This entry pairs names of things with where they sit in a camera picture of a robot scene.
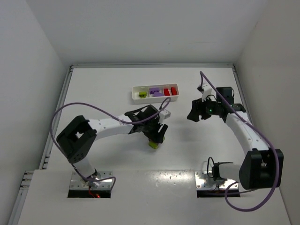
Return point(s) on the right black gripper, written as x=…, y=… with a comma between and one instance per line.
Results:
x=199, y=108

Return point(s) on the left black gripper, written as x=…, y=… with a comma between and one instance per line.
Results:
x=156, y=132

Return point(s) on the green red purple lego stack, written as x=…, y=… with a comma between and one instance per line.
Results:
x=153, y=145

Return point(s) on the red lego brick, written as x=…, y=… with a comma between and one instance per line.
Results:
x=166, y=92

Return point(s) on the purple lego piece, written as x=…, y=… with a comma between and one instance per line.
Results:
x=155, y=92

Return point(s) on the green square lego brick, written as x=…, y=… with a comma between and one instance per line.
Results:
x=142, y=94

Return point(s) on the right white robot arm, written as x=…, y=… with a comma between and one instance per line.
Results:
x=258, y=169

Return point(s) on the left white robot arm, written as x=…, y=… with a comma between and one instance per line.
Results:
x=77, y=138

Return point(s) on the white three-compartment tray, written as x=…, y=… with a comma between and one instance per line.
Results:
x=150, y=100

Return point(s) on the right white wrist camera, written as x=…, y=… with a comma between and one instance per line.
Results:
x=205, y=89

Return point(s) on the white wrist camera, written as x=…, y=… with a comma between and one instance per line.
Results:
x=205, y=89
x=164, y=114

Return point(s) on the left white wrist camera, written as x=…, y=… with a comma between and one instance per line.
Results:
x=164, y=114

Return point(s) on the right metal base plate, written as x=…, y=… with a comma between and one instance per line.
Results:
x=204, y=182

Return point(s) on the metal base plate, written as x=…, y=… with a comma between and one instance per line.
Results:
x=204, y=182
x=103, y=181

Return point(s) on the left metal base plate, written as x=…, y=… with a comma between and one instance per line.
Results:
x=103, y=181

